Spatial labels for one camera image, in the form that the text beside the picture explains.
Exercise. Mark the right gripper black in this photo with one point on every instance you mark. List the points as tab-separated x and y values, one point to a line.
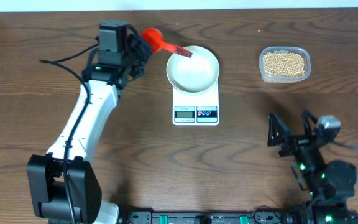
300	142

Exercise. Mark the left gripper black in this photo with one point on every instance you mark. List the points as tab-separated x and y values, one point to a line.
133	42

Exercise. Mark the red measuring scoop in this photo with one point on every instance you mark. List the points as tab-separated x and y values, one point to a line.
157	42

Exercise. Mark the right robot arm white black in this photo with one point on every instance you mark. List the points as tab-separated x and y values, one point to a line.
330	184

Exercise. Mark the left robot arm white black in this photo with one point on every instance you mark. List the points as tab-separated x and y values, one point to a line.
62	182

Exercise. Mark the white bowl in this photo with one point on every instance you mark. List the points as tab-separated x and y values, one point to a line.
193	75

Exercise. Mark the white digital kitchen scale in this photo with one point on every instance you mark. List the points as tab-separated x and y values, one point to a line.
196	110

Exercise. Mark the clear plastic container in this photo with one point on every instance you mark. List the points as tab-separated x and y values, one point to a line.
284	49

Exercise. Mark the soybeans pile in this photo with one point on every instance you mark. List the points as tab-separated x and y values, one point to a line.
283	64

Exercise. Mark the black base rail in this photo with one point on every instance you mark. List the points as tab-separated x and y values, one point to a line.
259	216

